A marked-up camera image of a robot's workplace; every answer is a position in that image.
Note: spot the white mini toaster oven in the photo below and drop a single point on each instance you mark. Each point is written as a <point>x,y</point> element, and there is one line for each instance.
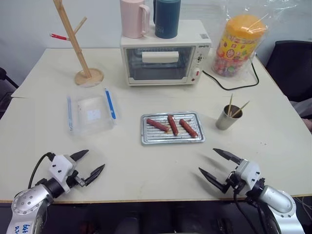
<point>161,44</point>

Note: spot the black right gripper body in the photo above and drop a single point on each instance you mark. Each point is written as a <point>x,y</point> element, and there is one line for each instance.
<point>233,181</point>

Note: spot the black office chair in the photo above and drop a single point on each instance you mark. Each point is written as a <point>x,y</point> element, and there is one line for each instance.
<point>290,68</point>

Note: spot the red and white marker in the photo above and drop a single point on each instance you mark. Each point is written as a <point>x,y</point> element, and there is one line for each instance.
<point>59,36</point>

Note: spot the steel cup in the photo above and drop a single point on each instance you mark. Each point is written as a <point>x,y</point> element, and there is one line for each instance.
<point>226,122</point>

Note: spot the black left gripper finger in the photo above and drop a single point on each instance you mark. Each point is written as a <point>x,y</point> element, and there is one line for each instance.
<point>97,173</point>
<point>81,154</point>

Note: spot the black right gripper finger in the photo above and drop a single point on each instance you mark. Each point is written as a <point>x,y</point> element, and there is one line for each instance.
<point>212,178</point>
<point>228,156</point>

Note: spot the wooden toothpick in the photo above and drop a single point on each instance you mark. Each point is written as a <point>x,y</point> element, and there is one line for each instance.
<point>230,103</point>
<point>242,107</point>

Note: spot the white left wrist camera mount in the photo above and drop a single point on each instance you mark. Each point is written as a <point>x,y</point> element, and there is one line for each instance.
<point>61,165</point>

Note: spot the wooden mug tree stand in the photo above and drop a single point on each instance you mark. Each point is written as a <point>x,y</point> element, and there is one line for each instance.
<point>83,73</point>

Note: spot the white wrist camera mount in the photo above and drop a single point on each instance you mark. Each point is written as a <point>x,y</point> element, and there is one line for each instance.
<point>61,165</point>
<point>249,171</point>

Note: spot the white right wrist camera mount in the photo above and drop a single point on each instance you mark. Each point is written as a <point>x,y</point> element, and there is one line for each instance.
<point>249,171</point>

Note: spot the red sausage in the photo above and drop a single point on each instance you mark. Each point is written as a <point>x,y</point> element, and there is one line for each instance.
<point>157,125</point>
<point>172,124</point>
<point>188,128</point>

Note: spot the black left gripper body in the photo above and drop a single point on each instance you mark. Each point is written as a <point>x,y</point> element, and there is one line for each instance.
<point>74,180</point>

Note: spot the dark teal mug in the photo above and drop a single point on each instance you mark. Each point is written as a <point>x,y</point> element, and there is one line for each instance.
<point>167,20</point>

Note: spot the pink mug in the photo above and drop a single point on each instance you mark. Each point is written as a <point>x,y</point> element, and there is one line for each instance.
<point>132,19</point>

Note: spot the metal baking tray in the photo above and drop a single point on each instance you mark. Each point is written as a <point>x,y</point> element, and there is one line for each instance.
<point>170,140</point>

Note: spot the candy jar in plastic bag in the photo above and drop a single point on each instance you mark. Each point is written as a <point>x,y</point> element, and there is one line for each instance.
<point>264,41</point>

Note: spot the clear container with blue clips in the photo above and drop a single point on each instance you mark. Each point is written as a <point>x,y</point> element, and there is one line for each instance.
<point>91,114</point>

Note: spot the candy jar with yellow lid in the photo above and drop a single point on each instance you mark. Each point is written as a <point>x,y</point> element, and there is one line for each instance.
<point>235,51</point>

